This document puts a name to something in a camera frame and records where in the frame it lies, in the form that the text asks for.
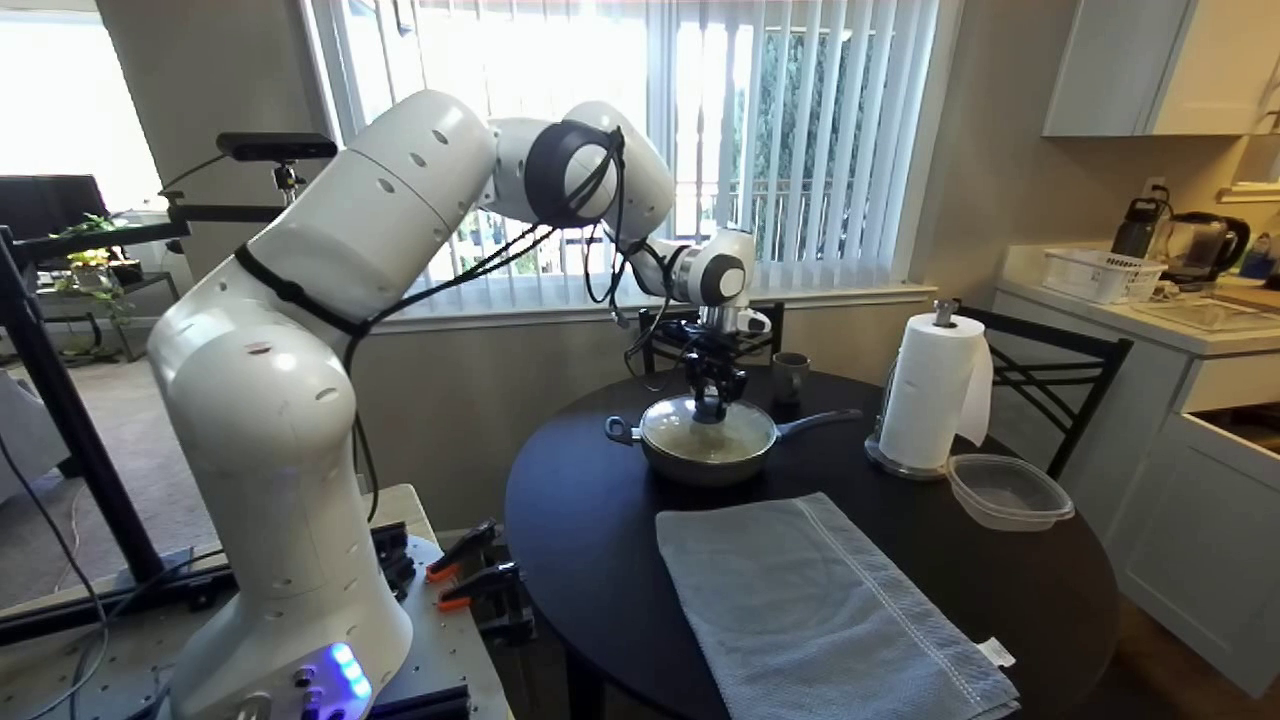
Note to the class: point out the electric kettle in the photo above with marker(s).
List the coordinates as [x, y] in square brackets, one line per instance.
[1201, 247]

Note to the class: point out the white vertical blinds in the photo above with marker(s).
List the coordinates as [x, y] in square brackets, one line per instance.
[827, 133]

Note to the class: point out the robot mounting table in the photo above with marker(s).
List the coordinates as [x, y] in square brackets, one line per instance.
[455, 666]

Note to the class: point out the white kitchen counter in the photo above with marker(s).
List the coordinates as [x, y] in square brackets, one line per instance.
[1174, 533]

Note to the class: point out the green potted plant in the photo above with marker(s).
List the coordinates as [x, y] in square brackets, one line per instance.
[94, 264]

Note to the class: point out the round black table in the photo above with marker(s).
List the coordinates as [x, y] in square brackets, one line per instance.
[585, 533]

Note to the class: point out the glass lid with grey knob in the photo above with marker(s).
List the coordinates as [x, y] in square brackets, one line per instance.
[680, 426]

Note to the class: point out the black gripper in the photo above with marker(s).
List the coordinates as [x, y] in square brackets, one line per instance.
[712, 348]

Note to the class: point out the paper towel roll on holder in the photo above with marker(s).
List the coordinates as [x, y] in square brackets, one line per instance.
[932, 385]

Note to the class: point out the light blue towel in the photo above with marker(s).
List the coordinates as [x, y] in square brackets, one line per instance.
[827, 625]

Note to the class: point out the black metal stand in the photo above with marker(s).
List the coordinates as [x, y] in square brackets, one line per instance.
[91, 442]

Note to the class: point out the black orange-tipped clamp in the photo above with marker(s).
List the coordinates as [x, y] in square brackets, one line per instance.
[460, 544]
[487, 586]

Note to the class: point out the white upper cabinet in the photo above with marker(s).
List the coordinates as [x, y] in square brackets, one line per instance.
[1134, 66]

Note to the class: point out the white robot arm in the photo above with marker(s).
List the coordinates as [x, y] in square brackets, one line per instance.
[283, 402]

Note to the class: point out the clear plastic container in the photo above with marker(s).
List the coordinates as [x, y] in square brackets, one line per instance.
[1010, 488]

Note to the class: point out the clear plastic bin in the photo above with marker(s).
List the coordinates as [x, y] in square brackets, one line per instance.
[1103, 275]

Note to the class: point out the black chair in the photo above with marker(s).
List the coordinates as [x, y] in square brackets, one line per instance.
[764, 323]
[1066, 360]

